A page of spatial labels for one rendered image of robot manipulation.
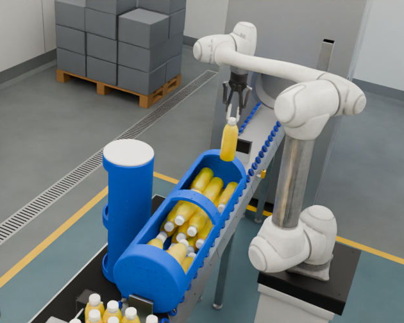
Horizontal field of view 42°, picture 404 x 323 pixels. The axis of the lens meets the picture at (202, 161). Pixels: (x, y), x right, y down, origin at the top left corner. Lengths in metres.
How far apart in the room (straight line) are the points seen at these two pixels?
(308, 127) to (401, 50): 5.13
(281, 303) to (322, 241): 0.34
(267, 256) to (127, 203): 1.18
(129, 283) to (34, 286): 1.60
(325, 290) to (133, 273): 0.76
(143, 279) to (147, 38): 3.70
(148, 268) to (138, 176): 0.96
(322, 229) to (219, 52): 0.79
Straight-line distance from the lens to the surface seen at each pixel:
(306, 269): 2.21
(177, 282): 1.95
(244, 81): 2.27
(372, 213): 4.66
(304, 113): 1.67
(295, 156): 1.79
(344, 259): 2.36
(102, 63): 5.81
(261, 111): 3.76
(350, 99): 1.79
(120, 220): 3.00
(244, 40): 2.18
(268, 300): 2.29
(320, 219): 2.08
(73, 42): 5.96
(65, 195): 4.33
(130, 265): 2.00
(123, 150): 2.90
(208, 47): 2.08
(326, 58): 2.90
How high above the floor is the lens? 2.54
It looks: 32 degrees down
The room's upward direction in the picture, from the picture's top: 7 degrees clockwise
